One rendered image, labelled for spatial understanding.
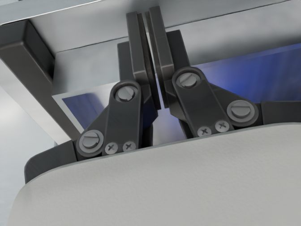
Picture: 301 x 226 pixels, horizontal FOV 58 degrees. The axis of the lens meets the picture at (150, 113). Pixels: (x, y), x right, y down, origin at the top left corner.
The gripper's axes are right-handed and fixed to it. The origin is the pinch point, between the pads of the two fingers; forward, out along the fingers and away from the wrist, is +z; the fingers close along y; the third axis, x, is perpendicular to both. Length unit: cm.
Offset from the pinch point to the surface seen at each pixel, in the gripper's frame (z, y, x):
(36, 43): 3.5, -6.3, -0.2
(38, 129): 92, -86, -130
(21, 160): 92, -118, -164
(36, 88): 2.5, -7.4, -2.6
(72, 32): 4.5, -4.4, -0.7
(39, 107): 4.5, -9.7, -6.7
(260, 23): 3.1, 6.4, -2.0
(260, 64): 4.3, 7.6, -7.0
